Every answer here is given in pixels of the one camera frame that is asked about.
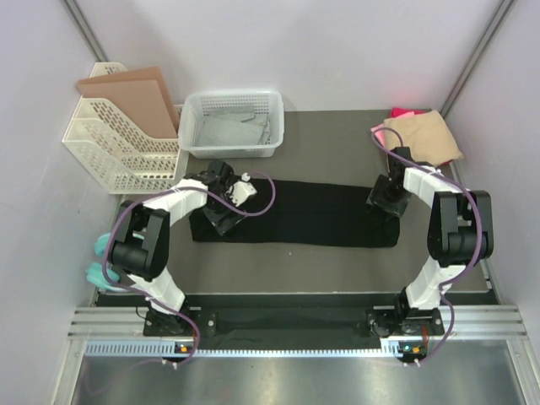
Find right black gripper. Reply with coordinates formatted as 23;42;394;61
367;175;412;221

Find black daisy print t-shirt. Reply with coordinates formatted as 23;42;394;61
189;181;400;248

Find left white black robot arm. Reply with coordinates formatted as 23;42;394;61
107;161;257;336

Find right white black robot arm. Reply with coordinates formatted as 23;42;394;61
367;147;494;334

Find pink folded t-shirt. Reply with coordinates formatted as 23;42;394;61
370;124;386;147

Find beige folded t-shirt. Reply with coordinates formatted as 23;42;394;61
384;111;463;167

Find red folded t-shirt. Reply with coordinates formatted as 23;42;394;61
389;107;429;118

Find grey folded cloth in basket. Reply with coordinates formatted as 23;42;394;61
196;106;269;147

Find white perforated plastic basket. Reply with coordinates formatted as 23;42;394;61
178;89;284;159

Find cream perforated file organizer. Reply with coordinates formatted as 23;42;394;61
62;62;187;195

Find teal cat ear headphones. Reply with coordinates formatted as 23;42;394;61
86;233;133;293

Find brown cardboard folder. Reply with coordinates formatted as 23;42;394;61
76;67;180;139

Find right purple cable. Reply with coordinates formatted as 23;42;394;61
370;127;486;366

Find purple cable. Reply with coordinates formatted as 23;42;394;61
100;170;278;365
370;127;486;366

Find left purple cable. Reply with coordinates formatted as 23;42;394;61
100;170;278;365

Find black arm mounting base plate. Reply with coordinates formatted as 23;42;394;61
143;294;444;351

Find slotted grey cable duct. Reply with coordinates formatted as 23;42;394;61
84;340;431;359

